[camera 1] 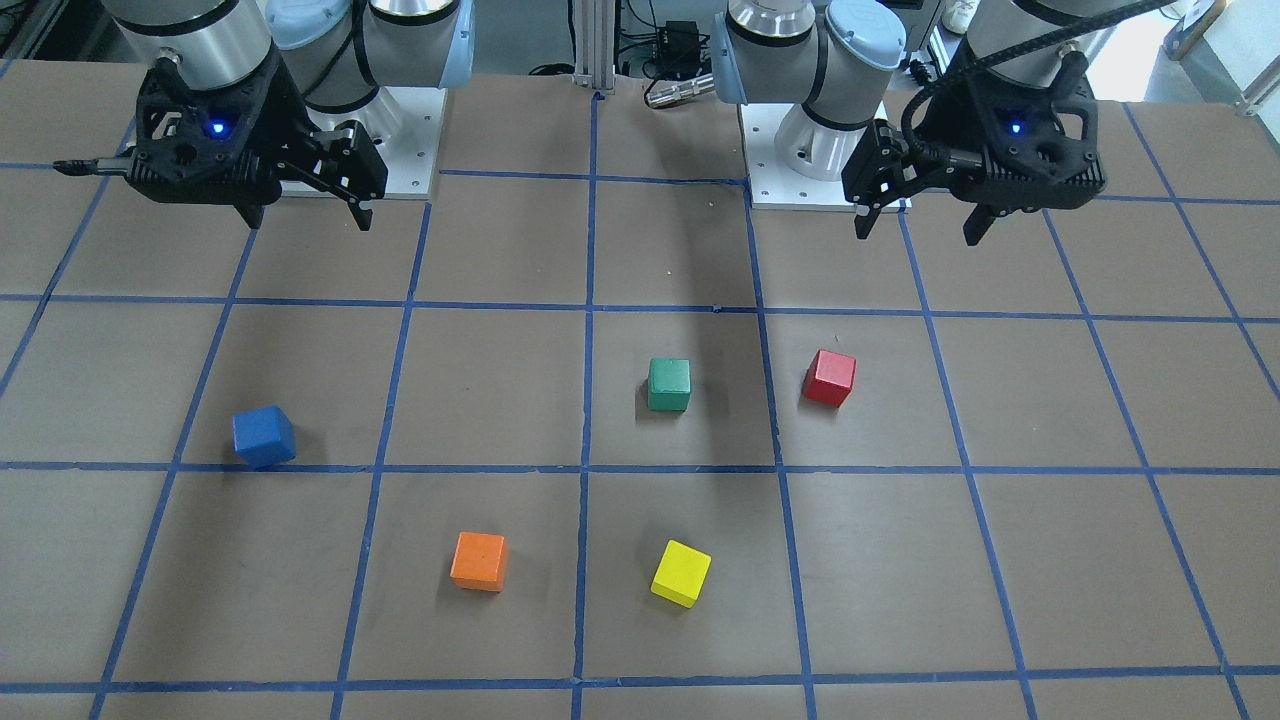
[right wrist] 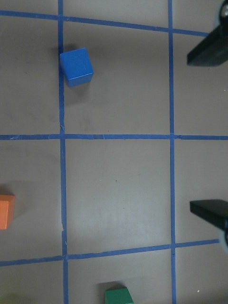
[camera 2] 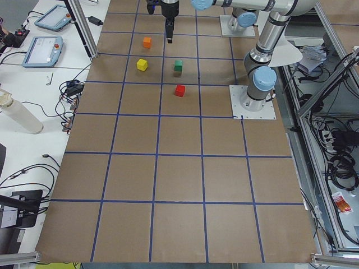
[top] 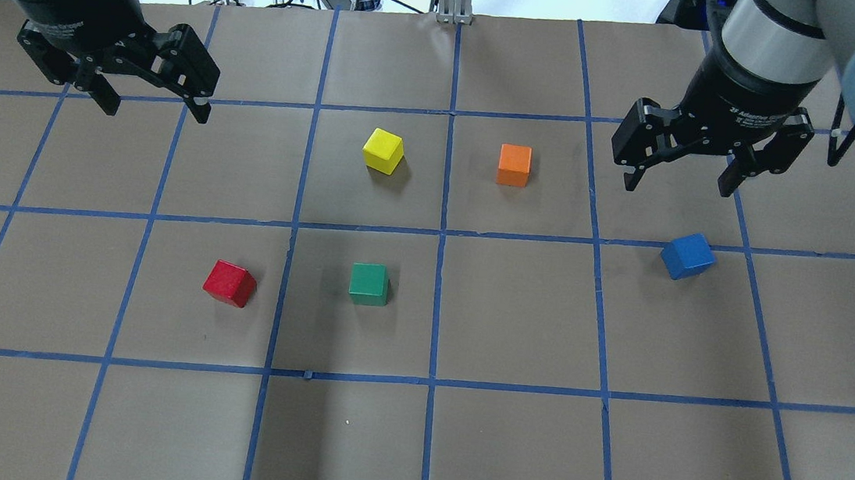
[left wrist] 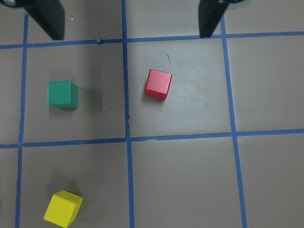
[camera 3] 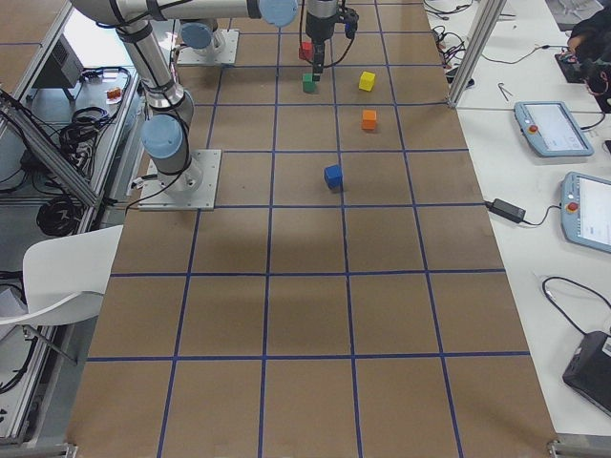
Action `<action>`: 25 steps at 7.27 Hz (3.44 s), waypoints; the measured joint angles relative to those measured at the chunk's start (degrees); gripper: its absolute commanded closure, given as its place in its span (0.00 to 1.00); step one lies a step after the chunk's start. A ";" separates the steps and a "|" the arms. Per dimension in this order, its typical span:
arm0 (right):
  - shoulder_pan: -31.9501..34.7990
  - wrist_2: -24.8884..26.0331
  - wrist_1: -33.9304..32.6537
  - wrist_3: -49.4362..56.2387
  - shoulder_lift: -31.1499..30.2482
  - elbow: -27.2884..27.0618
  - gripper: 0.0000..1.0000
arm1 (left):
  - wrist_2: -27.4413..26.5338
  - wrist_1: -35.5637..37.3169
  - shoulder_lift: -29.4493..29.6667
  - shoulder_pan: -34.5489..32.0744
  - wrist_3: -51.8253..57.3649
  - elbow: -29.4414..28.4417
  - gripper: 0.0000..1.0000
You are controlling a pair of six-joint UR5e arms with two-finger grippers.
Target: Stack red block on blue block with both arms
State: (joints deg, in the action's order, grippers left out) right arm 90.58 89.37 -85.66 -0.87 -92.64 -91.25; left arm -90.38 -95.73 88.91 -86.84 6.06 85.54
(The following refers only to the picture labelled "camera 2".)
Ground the aluminium frame post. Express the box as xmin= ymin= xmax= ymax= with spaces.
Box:
xmin=64 ymin=0 xmax=98 ymax=59

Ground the lower teach pendant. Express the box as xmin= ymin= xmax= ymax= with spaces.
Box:
xmin=22 ymin=36 xmax=63 ymax=68

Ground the white paper sheet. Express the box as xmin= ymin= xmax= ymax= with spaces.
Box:
xmin=268 ymin=33 xmax=303 ymax=67

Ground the black camera stand base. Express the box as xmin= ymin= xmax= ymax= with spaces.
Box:
xmin=1 ymin=190 xmax=43 ymax=228

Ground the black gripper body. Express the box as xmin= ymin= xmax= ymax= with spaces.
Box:
xmin=160 ymin=0 xmax=179 ymax=19

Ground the black power adapter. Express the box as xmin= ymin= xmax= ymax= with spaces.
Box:
xmin=88 ymin=16 xmax=103 ymax=26

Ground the green wooden block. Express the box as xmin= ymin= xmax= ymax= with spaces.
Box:
xmin=174 ymin=60 xmax=183 ymax=72

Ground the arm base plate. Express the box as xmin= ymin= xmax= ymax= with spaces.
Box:
xmin=229 ymin=85 xmax=276 ymax=120
xmin=219 ymin=15 xmax=256 ymax=38

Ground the yellow wooden block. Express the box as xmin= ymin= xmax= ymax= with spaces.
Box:
xmin=136 ymin=58 xmax=148 ymax=71

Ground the white cardboard tube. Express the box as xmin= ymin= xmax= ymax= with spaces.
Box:
xmin=1 ymin=89 xmax=44 ymax=134

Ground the brown paper mat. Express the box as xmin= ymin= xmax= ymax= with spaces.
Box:
xmin=36 ymin=1 xmax=315 ymax=263

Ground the teach pendant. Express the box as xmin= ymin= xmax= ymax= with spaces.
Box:
xmin=22 ymin=36 xmax=63 ymax=68
xmin=34 ymin=5 xmax=72 ymax=31

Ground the orange wooden block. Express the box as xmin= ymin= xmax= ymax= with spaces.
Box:
xmin=142 ymin=36 xmax=152 ymax=49

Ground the red wooden block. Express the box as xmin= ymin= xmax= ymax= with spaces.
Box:
xmin=174 ymin=85 xmax=186 ymax=98

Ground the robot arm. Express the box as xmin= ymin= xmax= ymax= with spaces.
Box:
xmin=147 ymin=1 xmax=258 ymax=44
xmin=191 ymin=1 xmax=316 ymax=112

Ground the upper teach pendant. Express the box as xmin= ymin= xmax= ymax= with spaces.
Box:
xmin=34 ymin=5 xmax=72 ymax=31

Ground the allen key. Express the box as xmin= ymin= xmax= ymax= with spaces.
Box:
xmin=45 ymin=72 xmax=54 ymax=86

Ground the red snack packet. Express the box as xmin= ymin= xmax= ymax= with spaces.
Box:
xmin=332 ymin=192 xmax=352 ymax=214

